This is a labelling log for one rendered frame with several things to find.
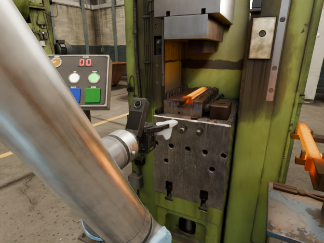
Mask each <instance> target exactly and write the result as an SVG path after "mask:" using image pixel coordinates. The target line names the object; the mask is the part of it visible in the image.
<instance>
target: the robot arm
mask: <svg viewBox="0 0 324 243"><path fill-rule="evenodd" d="M148 108H149V101H148V100H146V99H145V98H137V97H135V98H133V100H132V104H131V108H130V112H129V115H128V119H127V123H126V127H125V130H122V129H121V130H116V131H114V132H113V133H111V134H109V135H107V136H105V137H103V138H100V136H99V135H98V133H97V132H96V130H95V129H94V127H93V126H92V124H91V123H90V121H89V119H88V118H87V116H86V115H85V113H84V112H83V110H82V109H81V107H80V105H79V104H78V102H77V100H76V99H75V97H74V96H73V94H72V93H71V91H70V90H69V88H68V87H67V85H66V84H65V82H64V80H63V79H62V77H61V76H60V74H59V73H58V71H57V69H56V68H55V66H54V65H53V63H52V62H51V60H50V59H49V57H48V55H47V54H46V52H45V51H44V49H43V48H42V46H41V44H40V43H39V41H38V40H37V38H36V37H35V35H34V34H33V32H32V30H31V29H30V27H29V26H28V24H27V23H26V21H25V20H24V18H23V16H22V15H21V14H20V12H19V10H18V9H17V7H16V5H15V4H14V2H13V1H12V0H0V142H1V143H2V144H3V145H4V146H5V147H6V148H7V149H9V150H10V151H11V152H12V153H13V154H14V155H15V156H16V157H17V158H18V159H19V160H20V161H21V162H22V163H23V164H24V165H25V166H26V167H27V168H28V169H30V170H31V171H32V172H33V173H34V174H35V175H36V176H37V177H38V178H39V179H40V180H41V181H42V182H43V183H44V184H45V185H46V186H47V187H48V188H50V189H51V190H52V191H53V192H54V193H55V194H56V195H57V196H58V197H59V198H60V199H61V200H62V201H63V202H64V203H65V204H66V205H67V206H68V207H69V208H71V209H72V210H73V211H74V212H75V213H76V214H77V215H78V216H79V217H80V218H81V221H82V225H83V228H84V231H85V233H86V234H87V236H88V237H90V238H91V239H93V240H97V241H104V242H105V243H171V240H172V236H171V233H170V231H169V230H167V229H166V227H165V226H162V225H160V224H159V223H158V222H156V221H155V220H154V218H153V217H152V215H151V213H150V212H149V210H148V209H147V207H145V206H144V205H143V204H142V202H141V200H140V199H139V197H138V196H137V194H136V193H135V191H134V189H133V188H132V186H131V185H130V183H129V182H128V180H127V179H126V177H125V175H124V174H123V172H122V171H121V170H122V169H123V168H124V167H125V166H126V165H127V164H128V163H130V162H133V161H134V160H135V157H136V156H137V154H138V153H142V154H143V153H145V154H149V153H150V152H151V151H152V150H154V149H155V148H156V136H155V135H154V133H155V134H156V135H163V137H164V139H165V140H167V139H169V138H170V136H171V132H172V128H173V126H175V125H177V124H178V122H177V121H175V120H170V121H164V122H157V123H156V125H153V123H150V122H145V120H146V116H147V111H148ZM152 146H153V148H152V149H150V148H151V147H152Z"/></svg>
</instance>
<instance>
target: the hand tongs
mask: <svg viewBox="0 0 324 243"><path fill-rule="evenodd" d="M273 189H276V190H279V191H283V192H287V193H290V194H294V195H297V194H298V195H300V196H308V197H311V198H314V199H317V200H320V201H322V202H323V201H324V195H321V194H316V193H310V192H306V191H305V190H302V189H298V190H297V187H293V186H290V185H286V184H282V183H278V182H274V184H273Z"/></svg>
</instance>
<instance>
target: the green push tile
mask: <svg viewBox="0 0 324 243"><path fill-rule="evenodd" d="M100 98H101V89H100V88H86V90H85V103H100Z"/></svg>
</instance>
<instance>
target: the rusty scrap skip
mask: <svg viewBox="0 0 324 243"><path fill-rule="evenodd" d="M125 69H126V62H112V79H111V87H115V86H117V84H118V83H119V81H120V79H121V77H122V75H123V73H124V71H125Z"/></svg>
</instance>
